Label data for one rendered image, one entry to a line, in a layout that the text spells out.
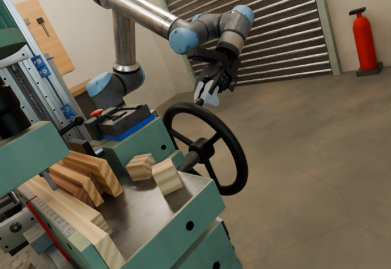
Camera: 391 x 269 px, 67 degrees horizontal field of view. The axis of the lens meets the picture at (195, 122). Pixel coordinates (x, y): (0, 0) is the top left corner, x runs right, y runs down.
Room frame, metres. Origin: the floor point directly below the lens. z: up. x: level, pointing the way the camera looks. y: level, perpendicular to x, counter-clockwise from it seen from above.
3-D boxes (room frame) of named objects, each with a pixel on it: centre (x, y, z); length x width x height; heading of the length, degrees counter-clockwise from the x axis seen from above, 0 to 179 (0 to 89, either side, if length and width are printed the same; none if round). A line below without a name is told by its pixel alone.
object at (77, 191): (0.56, 0.30, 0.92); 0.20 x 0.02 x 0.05; 36
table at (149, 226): (0.62, 0.23, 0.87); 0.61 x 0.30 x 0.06; 36
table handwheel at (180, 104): (0.67, 0.08, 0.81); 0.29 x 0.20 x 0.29; 36
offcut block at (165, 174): (0.44, 0.08, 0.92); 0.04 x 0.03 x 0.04; 93
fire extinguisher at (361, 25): (2.57, -1.71, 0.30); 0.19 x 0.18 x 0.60; 129
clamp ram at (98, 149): (0.63, 0.22, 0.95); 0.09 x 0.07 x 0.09; 36
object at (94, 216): (0.62, 0.36, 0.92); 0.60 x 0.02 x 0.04; 36
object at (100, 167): (0.58, 0.25, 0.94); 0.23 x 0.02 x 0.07; 36
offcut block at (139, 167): (0.53, 0.13, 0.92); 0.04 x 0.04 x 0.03; 61
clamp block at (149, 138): (0.67, 0.16, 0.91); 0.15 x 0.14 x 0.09; 36
